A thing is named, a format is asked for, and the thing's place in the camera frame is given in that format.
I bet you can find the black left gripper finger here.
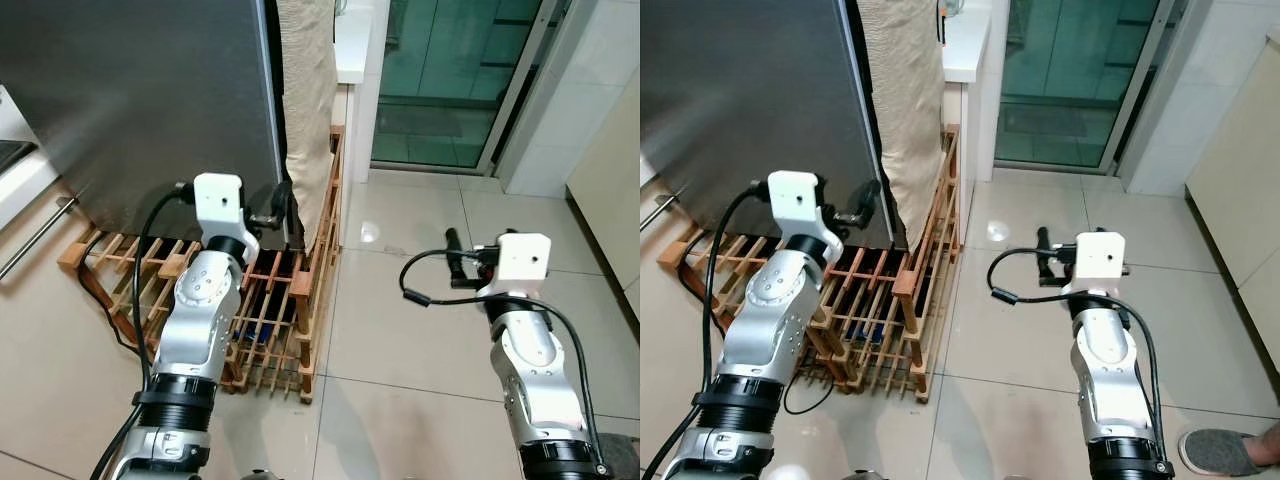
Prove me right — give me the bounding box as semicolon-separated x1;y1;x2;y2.
272;180;295;239
855;178;883;229

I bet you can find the stainless steel fridge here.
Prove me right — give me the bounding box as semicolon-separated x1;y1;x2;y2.
640;0;896;251
0;0;291;249

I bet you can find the wooden slatted rack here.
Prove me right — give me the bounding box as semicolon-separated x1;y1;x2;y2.
58;125;346;404
657;125;963;404

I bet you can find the blue packet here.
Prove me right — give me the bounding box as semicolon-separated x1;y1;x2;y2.
232;312;293;349
833;308;906;349

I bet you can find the cream cabinet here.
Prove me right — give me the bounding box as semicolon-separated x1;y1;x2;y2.
567;75;641;321
1185;35;1280;346

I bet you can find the white counter unit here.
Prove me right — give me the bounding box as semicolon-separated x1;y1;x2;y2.
333;0;376;86
940;0;993;84

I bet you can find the glass sliding door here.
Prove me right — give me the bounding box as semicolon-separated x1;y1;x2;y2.
993;0;1191;176
370;0;573;178

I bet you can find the grey slipper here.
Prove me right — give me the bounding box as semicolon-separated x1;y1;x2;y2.
598;433;641;480
1178;428;1263;477

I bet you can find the person's bare foot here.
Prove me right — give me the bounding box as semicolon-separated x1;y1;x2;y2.
1248;420;1280;467

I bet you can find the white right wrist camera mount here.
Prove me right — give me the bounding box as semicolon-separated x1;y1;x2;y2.
478;233;553;301
1062;231;1127;296

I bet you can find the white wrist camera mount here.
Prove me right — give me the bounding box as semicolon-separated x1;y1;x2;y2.
478;233;553;301
1062;231;1127;296
193;173;261;246
766;171;843;246

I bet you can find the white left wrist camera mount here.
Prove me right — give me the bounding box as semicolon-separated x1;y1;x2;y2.
766;171;843;246
193;173;261;246

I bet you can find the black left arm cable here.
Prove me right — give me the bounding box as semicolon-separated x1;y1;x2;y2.
645;183;771;480
92;180;196;480

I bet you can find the metal cabinet handle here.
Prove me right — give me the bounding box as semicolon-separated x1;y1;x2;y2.
0;196;79;283
640;187;689;233

